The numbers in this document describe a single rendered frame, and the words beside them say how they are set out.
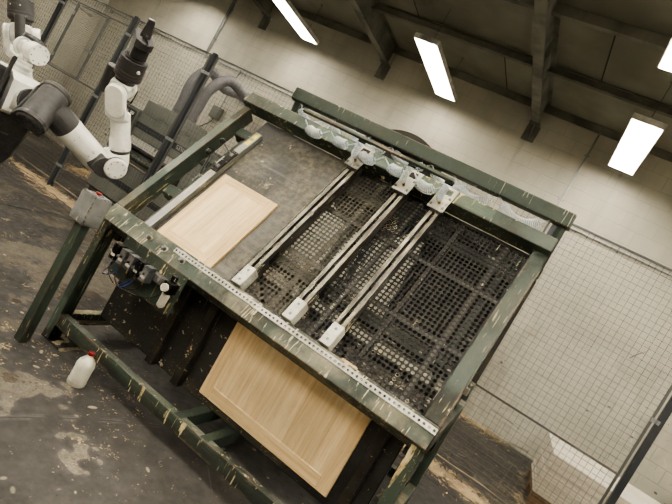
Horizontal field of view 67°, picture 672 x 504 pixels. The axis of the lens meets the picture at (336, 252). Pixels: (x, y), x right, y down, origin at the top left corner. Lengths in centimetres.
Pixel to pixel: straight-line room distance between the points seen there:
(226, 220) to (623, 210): 570
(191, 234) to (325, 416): 125
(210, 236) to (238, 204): 27
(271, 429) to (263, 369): 31
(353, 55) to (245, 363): 675
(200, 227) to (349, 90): 592
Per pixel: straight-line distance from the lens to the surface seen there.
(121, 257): 295
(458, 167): 348
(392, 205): 292
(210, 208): 310
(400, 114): 819
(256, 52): 972
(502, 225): 289
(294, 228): 283
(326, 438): 270
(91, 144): 191
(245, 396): 287
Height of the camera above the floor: 146
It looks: 3 degrees down
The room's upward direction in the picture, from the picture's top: 30 degrees clockwise
